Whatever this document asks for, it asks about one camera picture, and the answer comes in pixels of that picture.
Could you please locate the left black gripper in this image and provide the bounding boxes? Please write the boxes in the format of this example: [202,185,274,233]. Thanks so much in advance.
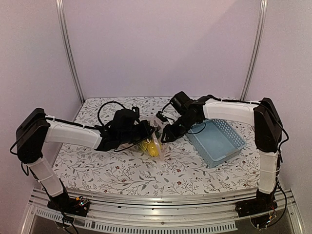
[118,119,155,145]

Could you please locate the clear zip top bag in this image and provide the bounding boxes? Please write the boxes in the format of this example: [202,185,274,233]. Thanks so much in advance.
[120,116,168,160]

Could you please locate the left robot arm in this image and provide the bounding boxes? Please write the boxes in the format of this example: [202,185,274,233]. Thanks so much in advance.
[12,107,155,212]

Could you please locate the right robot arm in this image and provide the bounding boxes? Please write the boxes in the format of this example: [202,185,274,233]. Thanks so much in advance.
[161,91,285,213]

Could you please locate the floral patterned table mat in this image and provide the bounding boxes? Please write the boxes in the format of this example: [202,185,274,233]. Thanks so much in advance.
[50,96,273,196]

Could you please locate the light blue plastic basket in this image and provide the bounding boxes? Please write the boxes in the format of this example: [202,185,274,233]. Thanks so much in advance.
[186,119,246,168]

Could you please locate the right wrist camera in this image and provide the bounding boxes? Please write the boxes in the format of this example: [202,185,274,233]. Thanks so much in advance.
[156,111,170,122]

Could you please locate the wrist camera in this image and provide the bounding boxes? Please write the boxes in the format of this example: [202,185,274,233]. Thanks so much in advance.
[156,111,170,122]
[132,106,140,119]

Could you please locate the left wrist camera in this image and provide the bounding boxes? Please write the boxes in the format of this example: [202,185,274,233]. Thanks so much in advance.
[132,106,140,119]

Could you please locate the aluminium rail frame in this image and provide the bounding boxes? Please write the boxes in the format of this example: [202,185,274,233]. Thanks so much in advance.
[21,188,307,234]

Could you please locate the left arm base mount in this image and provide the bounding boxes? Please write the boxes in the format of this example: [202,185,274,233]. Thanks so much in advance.
[47,194,90,217]

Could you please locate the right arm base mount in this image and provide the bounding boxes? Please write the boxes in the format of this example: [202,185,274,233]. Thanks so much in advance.
[235,194,277,217]

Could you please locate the left aluminium corner post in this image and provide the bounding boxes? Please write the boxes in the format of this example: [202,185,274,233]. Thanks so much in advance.
[56,0,85,104]

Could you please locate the aluminium corner post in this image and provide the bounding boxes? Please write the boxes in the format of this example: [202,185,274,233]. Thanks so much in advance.
[56,0,85,104]
[240,0,268,100]

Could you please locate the right aluminium corner post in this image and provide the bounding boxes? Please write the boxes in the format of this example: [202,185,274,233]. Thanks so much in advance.
[240,0,268,100]

